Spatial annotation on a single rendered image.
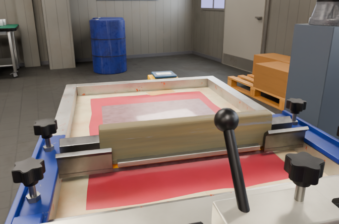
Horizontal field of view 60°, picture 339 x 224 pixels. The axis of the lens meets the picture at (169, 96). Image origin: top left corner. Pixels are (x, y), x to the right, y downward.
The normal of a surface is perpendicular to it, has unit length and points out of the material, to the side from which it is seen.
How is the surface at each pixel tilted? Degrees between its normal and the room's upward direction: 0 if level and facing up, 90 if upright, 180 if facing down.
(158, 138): 90
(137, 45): 90
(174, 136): 90
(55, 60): 90
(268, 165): 0
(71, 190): 0
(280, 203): 0
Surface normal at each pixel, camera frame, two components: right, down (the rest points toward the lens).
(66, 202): 0.00, -0.95
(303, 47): -0.91, 0.12
